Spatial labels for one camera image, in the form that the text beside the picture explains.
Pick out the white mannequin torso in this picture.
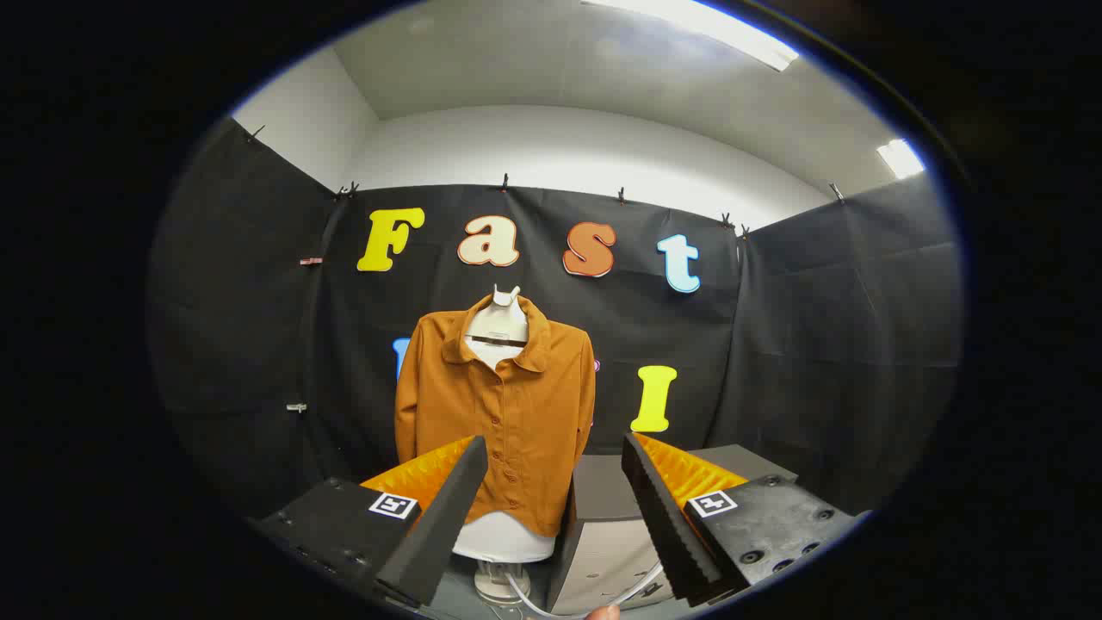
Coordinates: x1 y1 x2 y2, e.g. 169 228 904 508
452 286 559 606

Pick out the white steamer hose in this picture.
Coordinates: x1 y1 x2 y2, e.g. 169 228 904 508
506 561 666 619

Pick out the black backdrop cloth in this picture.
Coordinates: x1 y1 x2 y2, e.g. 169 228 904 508
146 116 963 522

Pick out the small ceiling light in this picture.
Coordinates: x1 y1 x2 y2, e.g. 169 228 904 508
876 138 926 180

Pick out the grey cabinet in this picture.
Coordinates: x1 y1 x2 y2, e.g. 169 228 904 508
549 443 797 615

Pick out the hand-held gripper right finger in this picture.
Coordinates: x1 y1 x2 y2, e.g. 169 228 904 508
620 431 866 608

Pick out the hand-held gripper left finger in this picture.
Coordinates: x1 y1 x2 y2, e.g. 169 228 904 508
250 435 489 611

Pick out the orange button-up shirt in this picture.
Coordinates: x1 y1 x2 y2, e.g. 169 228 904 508
394 294 597 539

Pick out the long ceiling light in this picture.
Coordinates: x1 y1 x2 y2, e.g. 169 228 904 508
581 0 802 72

